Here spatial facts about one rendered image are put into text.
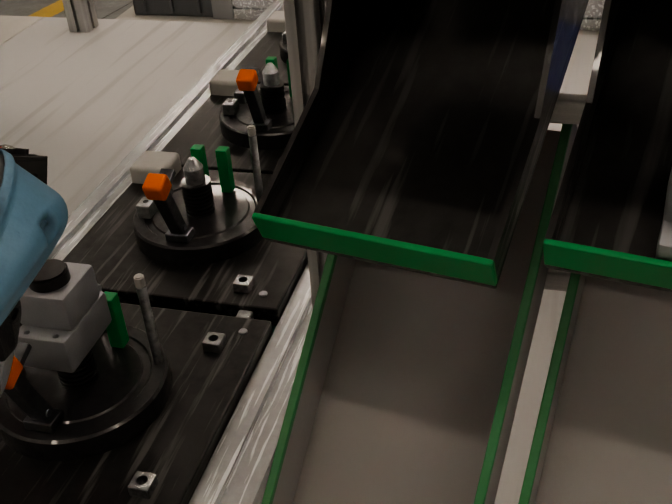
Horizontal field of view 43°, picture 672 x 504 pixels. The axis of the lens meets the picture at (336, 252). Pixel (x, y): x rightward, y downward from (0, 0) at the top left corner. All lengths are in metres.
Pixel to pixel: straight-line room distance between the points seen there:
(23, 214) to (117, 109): 1.16
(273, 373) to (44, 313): 0.19
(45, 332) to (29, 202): 0.33
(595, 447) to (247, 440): 0.27
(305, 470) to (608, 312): 0.22
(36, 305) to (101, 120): 0.83
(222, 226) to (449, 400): 0.38
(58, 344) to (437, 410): 0.28
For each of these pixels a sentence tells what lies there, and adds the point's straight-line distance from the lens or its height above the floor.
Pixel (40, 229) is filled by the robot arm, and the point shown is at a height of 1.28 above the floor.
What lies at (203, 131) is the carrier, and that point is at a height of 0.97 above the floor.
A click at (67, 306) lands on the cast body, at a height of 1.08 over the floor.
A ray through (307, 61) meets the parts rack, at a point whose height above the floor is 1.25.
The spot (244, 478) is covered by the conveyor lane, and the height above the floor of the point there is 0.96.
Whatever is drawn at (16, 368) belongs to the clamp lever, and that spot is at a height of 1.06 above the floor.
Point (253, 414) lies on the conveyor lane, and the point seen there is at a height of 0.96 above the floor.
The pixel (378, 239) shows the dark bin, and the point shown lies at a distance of 0.43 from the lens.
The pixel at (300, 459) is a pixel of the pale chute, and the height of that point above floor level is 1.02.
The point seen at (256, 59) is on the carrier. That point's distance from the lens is 1.32.
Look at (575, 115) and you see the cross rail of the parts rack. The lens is 0.52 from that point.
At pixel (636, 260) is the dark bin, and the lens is 0.42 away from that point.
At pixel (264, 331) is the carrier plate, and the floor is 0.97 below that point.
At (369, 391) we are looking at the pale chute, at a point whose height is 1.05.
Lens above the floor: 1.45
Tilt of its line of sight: 34 degrees down
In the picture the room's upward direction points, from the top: 4 degrees counter-clockwise
